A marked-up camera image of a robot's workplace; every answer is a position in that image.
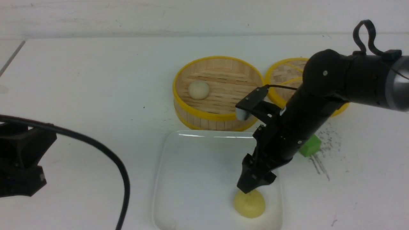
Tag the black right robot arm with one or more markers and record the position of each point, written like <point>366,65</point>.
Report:
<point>330,80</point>

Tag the green cube block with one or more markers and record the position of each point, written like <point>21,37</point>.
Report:
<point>311,147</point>

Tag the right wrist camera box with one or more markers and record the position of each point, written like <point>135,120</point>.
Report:
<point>254,105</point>

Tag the white square plate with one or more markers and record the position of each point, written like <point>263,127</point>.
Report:
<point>196,184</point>

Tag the bamboo steamer basket yellow rims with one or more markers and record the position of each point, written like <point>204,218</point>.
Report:
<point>230,80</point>

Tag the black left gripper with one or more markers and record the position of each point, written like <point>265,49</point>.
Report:
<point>21,150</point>

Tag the yellow steamed bun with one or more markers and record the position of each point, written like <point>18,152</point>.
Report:
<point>250,205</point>

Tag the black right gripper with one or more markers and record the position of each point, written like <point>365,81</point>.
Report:
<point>276,145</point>

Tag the white steamed bun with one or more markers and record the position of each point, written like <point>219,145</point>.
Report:
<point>198,90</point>

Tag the woven bamboo steamer lid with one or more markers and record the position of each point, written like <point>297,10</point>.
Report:
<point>288,73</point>

